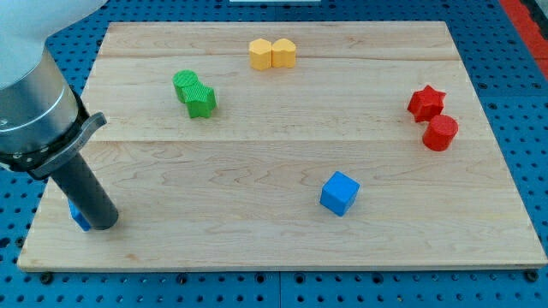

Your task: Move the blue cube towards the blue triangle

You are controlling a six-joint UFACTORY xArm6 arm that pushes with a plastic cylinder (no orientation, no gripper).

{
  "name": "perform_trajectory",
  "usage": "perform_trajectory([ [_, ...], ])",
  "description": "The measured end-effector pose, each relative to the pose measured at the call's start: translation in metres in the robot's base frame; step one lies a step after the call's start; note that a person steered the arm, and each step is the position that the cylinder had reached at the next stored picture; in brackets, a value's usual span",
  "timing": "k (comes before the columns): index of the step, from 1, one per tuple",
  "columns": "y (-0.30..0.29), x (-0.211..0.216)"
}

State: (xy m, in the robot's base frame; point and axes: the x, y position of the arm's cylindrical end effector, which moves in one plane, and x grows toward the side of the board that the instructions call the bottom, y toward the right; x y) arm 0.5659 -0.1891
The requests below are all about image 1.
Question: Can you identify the grey metal tool clamp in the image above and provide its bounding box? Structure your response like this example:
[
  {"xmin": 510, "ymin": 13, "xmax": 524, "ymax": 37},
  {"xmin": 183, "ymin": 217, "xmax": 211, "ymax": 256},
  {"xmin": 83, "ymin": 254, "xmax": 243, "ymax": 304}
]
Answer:
[{"xmin": 1, "ymin": 111, "xmax": 107, "ymax": 180}]

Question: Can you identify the blue triangle block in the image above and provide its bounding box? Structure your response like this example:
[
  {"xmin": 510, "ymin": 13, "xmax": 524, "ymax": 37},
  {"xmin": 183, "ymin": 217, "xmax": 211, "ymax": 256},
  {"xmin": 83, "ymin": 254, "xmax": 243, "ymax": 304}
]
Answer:
[{"xmin": 68, "ymin": 199, "xmax": 91, "ymax": 232}]

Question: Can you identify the green star block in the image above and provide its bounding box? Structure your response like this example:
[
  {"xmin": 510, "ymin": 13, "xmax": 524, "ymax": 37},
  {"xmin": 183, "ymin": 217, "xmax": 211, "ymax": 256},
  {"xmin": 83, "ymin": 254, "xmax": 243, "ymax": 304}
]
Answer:
[{"xmin": 183, "ymin": 83, "xmax": 217, "ymax": 118}]

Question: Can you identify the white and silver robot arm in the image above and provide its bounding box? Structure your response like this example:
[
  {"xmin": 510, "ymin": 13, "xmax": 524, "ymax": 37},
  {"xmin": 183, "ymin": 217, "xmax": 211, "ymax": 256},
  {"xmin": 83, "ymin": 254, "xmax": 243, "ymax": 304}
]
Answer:
[{"xmin": 1, "ymin": 0, "xmax": 105, "ymax": 167}]

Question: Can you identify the wooden board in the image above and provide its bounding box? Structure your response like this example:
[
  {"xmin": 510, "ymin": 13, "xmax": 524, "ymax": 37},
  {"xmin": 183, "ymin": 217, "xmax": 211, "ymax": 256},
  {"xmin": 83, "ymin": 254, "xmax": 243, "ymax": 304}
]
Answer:
[{"xmin": 18, "ymin": 21, "xmax": 547, "ymax": 272}]

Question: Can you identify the yellow hexagon block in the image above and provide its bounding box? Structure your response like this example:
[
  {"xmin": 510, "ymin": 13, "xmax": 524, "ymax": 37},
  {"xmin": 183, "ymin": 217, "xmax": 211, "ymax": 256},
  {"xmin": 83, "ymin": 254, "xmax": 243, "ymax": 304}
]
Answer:
[{"xmin": 248, "ymin": 38, "xmax": 272, "ymax": 71}]

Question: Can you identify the red star block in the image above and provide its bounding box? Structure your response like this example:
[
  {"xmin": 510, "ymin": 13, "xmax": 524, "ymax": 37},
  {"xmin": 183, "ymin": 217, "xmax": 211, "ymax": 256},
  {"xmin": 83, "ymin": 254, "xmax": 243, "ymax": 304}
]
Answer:
[{"xmin": 408, "ymin": 85, "xmax": 446, "ymax": 122}]

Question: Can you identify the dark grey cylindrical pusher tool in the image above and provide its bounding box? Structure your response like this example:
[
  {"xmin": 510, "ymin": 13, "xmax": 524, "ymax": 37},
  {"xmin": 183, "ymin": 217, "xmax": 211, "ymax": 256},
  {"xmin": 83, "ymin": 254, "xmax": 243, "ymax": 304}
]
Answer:
[{"xmin": 51, "ymin": 154, "xmax": 118, "ymax": 230}]

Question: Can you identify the yellow heart block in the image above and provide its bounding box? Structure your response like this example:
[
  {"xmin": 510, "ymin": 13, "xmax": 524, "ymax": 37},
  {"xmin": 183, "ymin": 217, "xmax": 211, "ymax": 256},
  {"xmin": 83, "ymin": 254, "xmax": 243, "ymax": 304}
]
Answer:
[{"xmin": 271, "ymin": 38, "xmax": 296, "ymax": 68}]

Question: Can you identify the blue cube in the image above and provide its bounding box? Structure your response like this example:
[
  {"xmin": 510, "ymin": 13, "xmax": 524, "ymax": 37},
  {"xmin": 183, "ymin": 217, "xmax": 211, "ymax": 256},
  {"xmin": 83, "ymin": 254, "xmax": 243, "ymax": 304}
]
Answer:
[{"xmin": 319, "ymin": 171, "xmax": 360, "ymax": 216}]

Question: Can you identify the green cylinder block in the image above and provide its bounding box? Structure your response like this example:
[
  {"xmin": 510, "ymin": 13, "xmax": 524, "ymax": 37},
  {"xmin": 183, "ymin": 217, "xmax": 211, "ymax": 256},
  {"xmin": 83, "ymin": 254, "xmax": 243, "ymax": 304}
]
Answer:
[{"xmin": 172, "ymin": 69, "xmax": 199, "ymax": 103}]

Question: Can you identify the red cylinder block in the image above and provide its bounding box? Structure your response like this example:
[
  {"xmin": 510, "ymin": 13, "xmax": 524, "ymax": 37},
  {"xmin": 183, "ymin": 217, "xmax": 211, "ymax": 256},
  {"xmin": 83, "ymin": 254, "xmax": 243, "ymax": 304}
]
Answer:
[{"xmin": 422, "ymin": 115, "xmax": 459, "ymax": 151}]

